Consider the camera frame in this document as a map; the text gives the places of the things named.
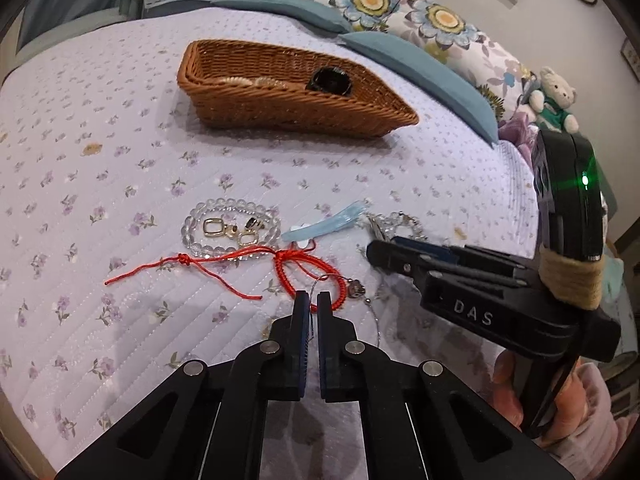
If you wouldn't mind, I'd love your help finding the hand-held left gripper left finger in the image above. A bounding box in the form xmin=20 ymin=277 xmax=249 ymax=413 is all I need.
xmin=52 ymin=290 xmax=313 ymax=480

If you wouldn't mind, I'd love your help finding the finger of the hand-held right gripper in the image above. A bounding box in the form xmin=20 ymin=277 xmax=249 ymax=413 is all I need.
xmin=366 ymin=240 xmax=526 ymax=291
xmin=392 ymin=236 xmax=542 ymax=277

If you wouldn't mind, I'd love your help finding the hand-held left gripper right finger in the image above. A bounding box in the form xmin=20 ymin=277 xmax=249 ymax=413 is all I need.
xmin=316 ymin=291 xmax=571 ymax=480

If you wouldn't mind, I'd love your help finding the silver bead bracelet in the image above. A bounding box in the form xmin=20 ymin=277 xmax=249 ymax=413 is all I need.
xmin=367 ymin=211 xmax=427 ymax=252

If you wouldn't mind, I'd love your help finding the silver pendant necklace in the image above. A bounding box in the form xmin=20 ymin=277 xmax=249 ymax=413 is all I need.
xmin=260 ymin=275 xmax=388 ymax=348

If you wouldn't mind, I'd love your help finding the red string bracelet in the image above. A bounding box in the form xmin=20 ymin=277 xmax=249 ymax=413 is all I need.
xmin=104 ymin=241 xmax=347 ymax=312

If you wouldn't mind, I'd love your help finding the brown wicker basket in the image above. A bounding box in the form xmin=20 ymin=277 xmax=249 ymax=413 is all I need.
xmin=177 ymin=39 xmax=420 ymax=140

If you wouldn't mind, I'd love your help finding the person's right forearm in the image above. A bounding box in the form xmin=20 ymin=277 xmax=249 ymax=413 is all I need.
xmin=570 ymin=360 xmax=631 ymax=461

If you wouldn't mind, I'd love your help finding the person's right hand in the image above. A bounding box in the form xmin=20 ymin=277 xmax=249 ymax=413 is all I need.
xmin=491 ymin=347 xmax=591 ymax=446

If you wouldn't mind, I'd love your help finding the light blue hair clip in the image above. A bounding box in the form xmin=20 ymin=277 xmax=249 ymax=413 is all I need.
xmin=281 ymin=202 xmax=370 ymax=246

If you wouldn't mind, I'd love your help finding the gold rectangular earring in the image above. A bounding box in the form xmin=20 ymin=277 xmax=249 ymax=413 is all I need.
xmin=202 ymin=217 xmax=239 ymax=239
xmin=237 ymin=216 xmax=266 ymax=249

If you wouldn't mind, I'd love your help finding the purple cloth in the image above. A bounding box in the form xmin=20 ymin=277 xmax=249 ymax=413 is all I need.
xmin=497 ymin=109 xmax=544 ymax=166

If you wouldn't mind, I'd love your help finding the teal pillow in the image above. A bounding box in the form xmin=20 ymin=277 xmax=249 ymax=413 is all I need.
xmin=340 ymin=31 xmax=501 ymax=149
xmin=212 ymin=0 xmax=354 ymax=34

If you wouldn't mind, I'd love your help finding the white teddy bear green outfit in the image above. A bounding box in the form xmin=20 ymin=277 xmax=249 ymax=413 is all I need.
xmin=520 ymin=66 xmax=581 ymax=134

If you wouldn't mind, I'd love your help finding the lilac floral quilted bedspread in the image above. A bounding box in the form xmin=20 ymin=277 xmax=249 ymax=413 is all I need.
xmin=0 ymin=2 xmax=545 ymax=461

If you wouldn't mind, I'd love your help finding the clear bead bracelet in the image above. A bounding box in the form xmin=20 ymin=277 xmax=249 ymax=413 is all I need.
xmin=181 ymin=199 xmax=282 ymax=261

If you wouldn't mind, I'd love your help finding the black glossy bracelet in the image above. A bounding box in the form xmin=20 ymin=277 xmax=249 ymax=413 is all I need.
xmin=306 ymin=66 xmax=354 ymax=97

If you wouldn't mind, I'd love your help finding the beige bead bracelet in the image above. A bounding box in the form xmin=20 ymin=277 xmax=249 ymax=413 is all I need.
xmin=220 ymin=76 xmax=287 ymax=93

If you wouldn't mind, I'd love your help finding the small wall picture frame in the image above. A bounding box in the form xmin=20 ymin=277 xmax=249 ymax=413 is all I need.
xmin=620 ymin=37 xmax=640 ymax=82

